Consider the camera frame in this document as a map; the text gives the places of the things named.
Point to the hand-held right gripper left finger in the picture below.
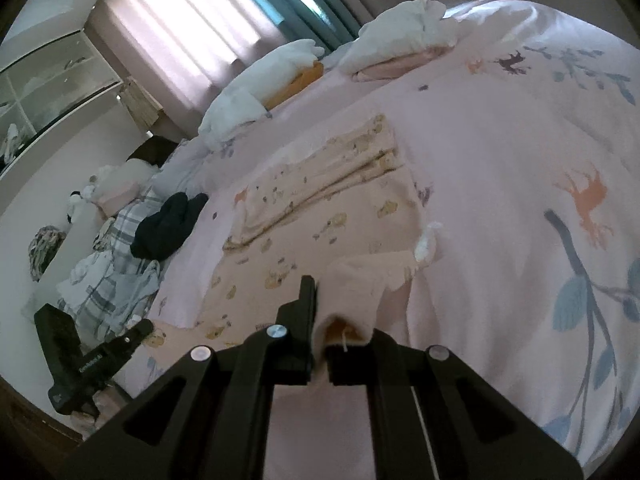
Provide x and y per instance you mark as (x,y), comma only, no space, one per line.
(300,310)

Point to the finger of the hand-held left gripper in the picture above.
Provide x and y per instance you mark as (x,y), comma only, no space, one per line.
(135,334)

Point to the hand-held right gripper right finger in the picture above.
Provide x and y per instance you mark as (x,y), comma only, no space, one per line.
(380,355)

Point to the peach bear-print shirt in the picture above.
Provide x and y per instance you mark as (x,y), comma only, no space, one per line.
(300,240)

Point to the light blue cloth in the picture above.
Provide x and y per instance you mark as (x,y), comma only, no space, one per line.
(142,290)

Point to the patterned knit bag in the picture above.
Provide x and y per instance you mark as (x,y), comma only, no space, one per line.
(45,252)

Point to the black garment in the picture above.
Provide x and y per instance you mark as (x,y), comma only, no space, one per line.
(165,230)

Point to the plaid cloth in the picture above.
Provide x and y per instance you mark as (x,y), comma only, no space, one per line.
(120,220)

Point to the black and white plush toy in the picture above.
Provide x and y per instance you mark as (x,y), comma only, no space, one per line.
(80,205)

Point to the dark brown headboard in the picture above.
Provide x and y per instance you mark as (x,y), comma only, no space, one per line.
(150,152)

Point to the orange pillow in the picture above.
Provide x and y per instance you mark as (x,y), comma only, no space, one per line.
(295,87)

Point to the beige patterned cloth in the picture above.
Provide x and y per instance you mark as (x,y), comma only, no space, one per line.
(142,107)

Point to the pink animal-print duvet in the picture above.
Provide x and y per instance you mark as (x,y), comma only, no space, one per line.
(500,135)

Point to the white bed sheet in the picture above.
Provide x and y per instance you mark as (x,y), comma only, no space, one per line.
(337,57)

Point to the white glass-door cabinet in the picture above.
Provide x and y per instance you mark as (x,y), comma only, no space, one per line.
(50,85)

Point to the white and pink pillow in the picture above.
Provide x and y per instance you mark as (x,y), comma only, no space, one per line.
(395,30)

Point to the teal curtain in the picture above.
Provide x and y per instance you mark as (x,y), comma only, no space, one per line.
(285,0)

